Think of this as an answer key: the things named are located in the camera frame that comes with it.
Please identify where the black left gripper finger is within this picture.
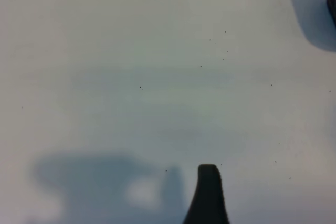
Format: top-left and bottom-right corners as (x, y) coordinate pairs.
(183, 163), (229, 224)

